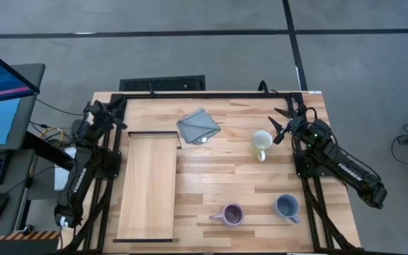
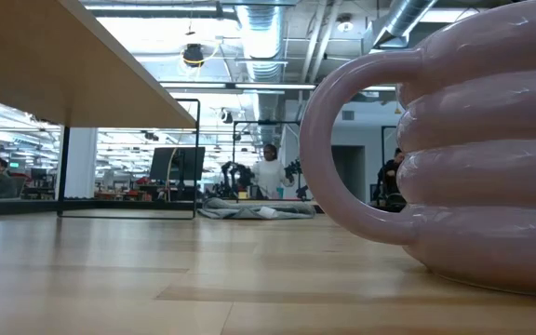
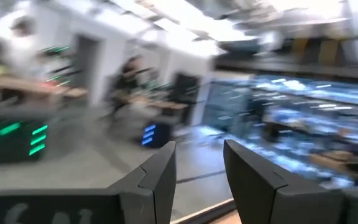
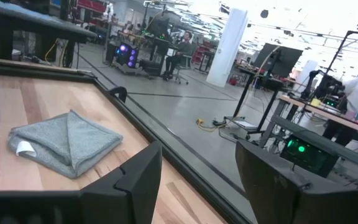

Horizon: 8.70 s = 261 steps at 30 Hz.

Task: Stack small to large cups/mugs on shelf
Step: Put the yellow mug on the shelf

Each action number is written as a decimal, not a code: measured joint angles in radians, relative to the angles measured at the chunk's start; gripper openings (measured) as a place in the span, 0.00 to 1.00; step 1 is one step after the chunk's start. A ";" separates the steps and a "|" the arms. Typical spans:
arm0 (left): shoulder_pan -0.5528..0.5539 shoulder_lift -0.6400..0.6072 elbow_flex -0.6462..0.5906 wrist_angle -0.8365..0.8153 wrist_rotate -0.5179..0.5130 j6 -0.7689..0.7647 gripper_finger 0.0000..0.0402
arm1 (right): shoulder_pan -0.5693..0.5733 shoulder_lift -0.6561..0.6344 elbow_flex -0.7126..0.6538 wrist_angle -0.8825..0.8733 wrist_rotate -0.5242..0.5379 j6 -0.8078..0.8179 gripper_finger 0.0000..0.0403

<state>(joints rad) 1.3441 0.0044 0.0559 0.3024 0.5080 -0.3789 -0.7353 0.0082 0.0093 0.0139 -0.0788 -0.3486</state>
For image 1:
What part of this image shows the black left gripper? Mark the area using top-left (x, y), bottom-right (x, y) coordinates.
top-left (84, 96), bottom-right (128, 131)

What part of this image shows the blue-grey mug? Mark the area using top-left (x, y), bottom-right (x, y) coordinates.
top-left (273, 193), bottom-right (301, 225)

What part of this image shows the grey desk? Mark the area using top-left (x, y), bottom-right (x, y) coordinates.
top-left (0, 148), bottom-right (37, 237)

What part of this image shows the yellow cable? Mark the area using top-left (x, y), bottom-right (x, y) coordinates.
top-left (39, 126), bottom-right (65, 148)

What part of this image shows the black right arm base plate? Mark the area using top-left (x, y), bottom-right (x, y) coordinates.
top-left (293, 149), bottom-right (332, 178)

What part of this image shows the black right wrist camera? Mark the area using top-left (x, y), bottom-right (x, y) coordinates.
top-left (272, 129), bottom-right (287, 145)

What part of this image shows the light wooden tray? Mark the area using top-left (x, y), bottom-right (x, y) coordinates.
top-left (113, 130), bottom-right (183, 244)

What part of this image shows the white box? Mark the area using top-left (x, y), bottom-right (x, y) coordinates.
top-left (53, 147), bottom-right (79, 192)

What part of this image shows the purple mug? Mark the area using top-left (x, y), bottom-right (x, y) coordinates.
top-left (208, 203), bottom-right (246, 227)

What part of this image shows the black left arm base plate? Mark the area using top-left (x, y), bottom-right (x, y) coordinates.
top-left (96, 150), bottom-right (122, 179)

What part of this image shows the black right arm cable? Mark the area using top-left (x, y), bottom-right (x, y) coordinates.
top-left (258, 80), bottom-right (290, 98)

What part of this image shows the black aluminium table frame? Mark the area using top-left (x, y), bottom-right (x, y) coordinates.
top-left (58, 91), bottom-right (364, 255)

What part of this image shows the black floor vent grille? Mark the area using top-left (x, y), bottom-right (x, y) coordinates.
top-left (119, 75), bottom-right (206, 92)

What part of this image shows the grey folded cloth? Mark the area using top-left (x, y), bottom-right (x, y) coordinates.
top-left (176, 108), bottom-right (222, 145)

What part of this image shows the pale green mug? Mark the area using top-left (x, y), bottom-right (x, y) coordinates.
top-left (249, 129), bottom-right (274, 162)

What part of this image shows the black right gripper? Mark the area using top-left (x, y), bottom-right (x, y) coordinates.
top-left (267, 107), bottom-right (312, 140)

